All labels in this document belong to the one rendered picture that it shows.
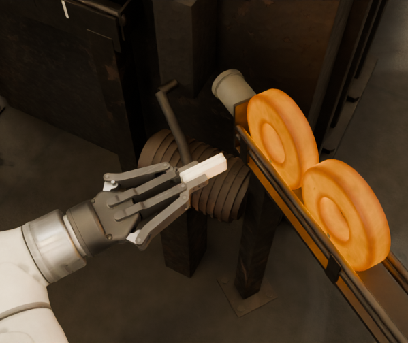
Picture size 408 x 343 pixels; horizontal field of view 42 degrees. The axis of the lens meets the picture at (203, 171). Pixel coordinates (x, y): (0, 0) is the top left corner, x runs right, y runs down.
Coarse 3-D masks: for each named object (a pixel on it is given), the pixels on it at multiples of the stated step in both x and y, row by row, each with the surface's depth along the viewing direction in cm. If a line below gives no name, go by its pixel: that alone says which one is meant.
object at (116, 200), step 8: (176, 168) 76; (160, 176) 77; (168, 176) 77; (176, 176) 77; (144, 184) 76; (152, 184) 76; (160, 184) 76; (168, 184) 78; (128, 192) 75; (136, 192) 76; (144, 192) 76; (152, 192) 77; (160, 192) 78; (112, 200) 75; (120, 200) 75; (136, 200) 77; (144, 200) 78
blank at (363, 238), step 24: (312, 168) 72; (336, 168) 69; (312, 192) 75; (336, 192) 68; (360, 192) 66; (336, 216) 76; (360, 216) 65; (384, 216) 66; (336, 240) 74; (360, 240) 68; (384, 240) 67; (360, 264) 71
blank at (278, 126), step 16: (256, 96) 80; (272, 96) 77; (288, 96) 77; (256, 112) 82; (272, 112) 76; (288, 112) 75; (256, 128) 85; (272, 128) 84; (288, 128) 74; (304, 128) 74; (256, 144) 87; (272, 144) 85; (288, 144) 76; (304, 144) 74; (272, 160) 84; (288, 160) 78; (304, 160) 75; (288, 176) 81
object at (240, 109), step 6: (240, 102) 84; (246, 102) 84; (234, 108) 84; (240, 108) 84; (246, 108) 85; (234, 114) 85; (240, 114) 86; (246, 114) 86; (234, 120) 86; (240, 120) 87; (246, 120) 88; (234, 126) 87; (246, 126) 89; (234, 132) 88; (234, 138) 90; (234, 144) 91
